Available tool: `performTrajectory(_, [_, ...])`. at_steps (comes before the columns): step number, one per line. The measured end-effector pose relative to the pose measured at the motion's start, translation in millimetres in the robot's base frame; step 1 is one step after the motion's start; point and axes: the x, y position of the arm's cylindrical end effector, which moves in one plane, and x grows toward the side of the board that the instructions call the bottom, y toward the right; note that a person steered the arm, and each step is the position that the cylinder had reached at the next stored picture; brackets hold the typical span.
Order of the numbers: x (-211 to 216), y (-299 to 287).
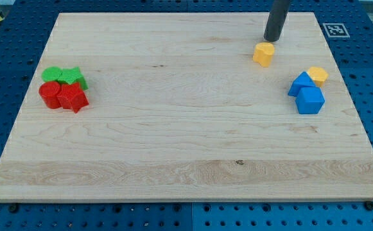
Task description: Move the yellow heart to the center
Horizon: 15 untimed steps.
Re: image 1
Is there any yellow heart block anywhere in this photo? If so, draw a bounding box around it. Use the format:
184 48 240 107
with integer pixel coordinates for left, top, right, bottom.
252 42 275 67

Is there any light wooden board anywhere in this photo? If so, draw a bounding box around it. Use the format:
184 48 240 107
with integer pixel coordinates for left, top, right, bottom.
0 12 373 203

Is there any red star block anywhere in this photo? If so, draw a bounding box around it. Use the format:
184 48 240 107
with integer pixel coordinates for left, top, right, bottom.
57 82 89 114

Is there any green star block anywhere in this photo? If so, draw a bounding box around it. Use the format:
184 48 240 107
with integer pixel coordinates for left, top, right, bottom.
57 67 88 90

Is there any blue triangle block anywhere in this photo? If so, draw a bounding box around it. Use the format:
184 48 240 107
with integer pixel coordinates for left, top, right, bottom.
288 71 316 97

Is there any blue cube block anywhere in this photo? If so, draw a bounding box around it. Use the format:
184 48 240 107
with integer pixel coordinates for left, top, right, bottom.
295 87 325 114

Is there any red cylinder block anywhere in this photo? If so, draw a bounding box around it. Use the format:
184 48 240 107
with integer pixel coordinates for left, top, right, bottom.
39 81 61 109

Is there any yellow hexagon block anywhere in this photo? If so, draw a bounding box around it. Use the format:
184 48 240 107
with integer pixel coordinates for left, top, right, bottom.
307 66 329 87

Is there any green cylinder block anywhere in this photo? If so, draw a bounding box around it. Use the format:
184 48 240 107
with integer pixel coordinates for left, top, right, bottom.
41 66 62 82

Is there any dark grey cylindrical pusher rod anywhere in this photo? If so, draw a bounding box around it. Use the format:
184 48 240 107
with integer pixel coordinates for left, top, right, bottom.
264 0 291 42

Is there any white fiducial marker tag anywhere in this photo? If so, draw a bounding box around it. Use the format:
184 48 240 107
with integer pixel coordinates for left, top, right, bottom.
322 22 350 38

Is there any black bolt front left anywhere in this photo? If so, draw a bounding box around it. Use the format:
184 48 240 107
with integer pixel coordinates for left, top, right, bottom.
8 203 19 214

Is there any black bolt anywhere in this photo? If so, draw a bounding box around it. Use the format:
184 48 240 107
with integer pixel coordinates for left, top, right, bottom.
363 201 373 211
8 203 19 214

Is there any black bolt front right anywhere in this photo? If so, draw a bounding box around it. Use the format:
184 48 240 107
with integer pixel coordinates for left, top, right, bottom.
363 201 373 211

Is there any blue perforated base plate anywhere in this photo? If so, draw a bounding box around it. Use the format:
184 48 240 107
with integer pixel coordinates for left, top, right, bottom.
0 0 373 230

